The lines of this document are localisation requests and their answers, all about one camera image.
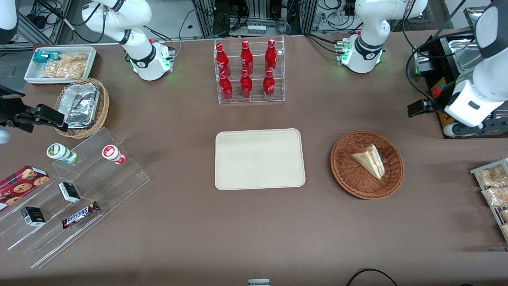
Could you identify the triangular sandwich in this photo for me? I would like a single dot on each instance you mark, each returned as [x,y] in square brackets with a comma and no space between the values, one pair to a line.
[369,161]

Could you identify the metal snack tray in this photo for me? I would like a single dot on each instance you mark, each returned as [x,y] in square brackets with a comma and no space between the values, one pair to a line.
[476,171]

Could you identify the clear bag of pastry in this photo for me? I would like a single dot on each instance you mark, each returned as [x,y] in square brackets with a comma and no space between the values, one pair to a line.
[505,229]
[497,196]
[494,175]
[505,215]

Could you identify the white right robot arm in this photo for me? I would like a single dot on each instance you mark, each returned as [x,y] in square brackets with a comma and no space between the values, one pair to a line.
[139,51]

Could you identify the green lidded yogurt cup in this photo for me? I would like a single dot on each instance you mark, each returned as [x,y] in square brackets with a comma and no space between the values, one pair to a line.
[59,152]

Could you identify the silver box with green light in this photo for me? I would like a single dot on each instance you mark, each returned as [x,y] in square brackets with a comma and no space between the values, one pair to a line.
[421,63]

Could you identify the light wicker basket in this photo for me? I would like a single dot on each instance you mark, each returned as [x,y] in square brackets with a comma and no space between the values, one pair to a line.
[104,103]

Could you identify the clear acrylic stepped display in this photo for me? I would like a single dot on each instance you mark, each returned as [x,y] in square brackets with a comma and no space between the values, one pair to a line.
[119,182]

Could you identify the snickers chocolate bar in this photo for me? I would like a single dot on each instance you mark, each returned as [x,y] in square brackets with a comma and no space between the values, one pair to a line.
[79,215]

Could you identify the white rectangular snack tray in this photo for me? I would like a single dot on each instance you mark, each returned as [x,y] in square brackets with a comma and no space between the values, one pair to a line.
[33,75]

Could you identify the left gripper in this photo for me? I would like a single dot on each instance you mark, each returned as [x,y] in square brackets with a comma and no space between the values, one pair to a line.
[435,106]

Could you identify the clear bag of crackers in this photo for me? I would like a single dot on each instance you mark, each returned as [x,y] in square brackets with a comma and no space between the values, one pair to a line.
[65,66]

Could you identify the white power strip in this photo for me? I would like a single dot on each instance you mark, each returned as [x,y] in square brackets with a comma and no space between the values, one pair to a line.
[256,29]

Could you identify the red lidded yogurt cup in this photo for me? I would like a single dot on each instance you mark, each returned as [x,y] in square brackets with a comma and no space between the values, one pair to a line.
[112,153]

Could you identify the brown wicker basket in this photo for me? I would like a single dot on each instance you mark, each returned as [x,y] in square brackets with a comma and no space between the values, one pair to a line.
[345,178]

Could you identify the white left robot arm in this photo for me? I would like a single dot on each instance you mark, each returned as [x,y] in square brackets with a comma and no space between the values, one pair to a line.
[369,24]

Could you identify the aluminium profile frame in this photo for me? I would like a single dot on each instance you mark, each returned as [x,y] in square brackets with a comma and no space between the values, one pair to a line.
[204,16]

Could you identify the red cookie box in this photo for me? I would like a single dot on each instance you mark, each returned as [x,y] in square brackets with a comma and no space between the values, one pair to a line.
[22,184]

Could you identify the beige serving tray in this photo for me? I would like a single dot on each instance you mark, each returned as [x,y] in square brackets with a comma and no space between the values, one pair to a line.
[238,159]

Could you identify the aluminium foil container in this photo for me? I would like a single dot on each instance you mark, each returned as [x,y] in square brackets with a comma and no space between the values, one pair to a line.
[81,104]

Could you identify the green snack packet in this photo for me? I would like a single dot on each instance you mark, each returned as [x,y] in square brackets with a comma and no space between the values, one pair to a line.
[44,57]

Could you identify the white grey device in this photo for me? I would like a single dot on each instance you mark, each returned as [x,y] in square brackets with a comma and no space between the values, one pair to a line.
[258,282]

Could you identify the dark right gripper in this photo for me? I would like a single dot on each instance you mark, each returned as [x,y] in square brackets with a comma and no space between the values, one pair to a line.
[8,110]

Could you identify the red cola bottle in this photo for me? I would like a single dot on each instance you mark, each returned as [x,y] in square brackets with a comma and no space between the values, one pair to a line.
[271,55]
[222,59]
[246,85]
[246,57]
[226,86]
[269,85]

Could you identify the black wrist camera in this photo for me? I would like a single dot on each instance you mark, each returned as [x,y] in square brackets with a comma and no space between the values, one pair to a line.
[49,115]
[421,108]

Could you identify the black and white small box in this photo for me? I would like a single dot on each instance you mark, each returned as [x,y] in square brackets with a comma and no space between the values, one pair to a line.
[69,192]

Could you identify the yellow emergency stop box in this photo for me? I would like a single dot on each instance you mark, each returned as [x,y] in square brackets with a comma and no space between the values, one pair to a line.
[437,92]

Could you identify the clear acrylic bottle rack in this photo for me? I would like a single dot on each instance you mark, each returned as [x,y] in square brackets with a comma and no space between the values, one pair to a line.
[254,101]

